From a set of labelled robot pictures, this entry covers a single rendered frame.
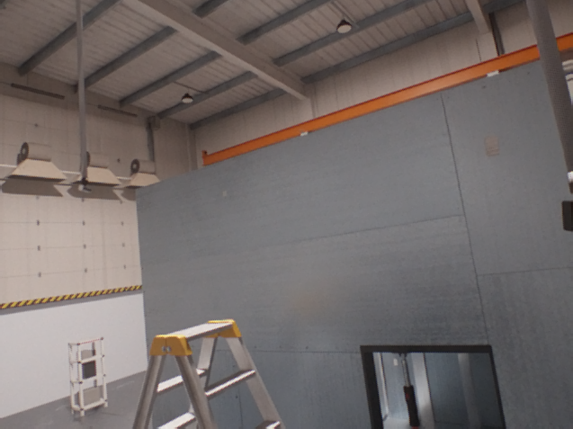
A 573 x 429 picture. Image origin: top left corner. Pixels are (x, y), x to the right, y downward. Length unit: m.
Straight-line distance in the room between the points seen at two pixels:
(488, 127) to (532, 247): 0.51
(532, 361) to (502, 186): 0.68
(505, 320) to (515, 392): 0.27
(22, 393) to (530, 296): 11.06
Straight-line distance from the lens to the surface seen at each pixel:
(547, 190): 1.83
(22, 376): 11.76
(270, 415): 1.99
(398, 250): 1.94
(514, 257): 1.83
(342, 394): 2.21
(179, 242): 2.79
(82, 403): 10.20
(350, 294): 2.06
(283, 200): 2.23
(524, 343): 1.88
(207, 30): 9.85
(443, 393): 5.83
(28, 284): 11.47
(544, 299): 1.85
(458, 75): 10.60
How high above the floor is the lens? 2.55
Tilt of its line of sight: 9 degrees up
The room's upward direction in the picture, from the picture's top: 7 degrees counter-clockwise
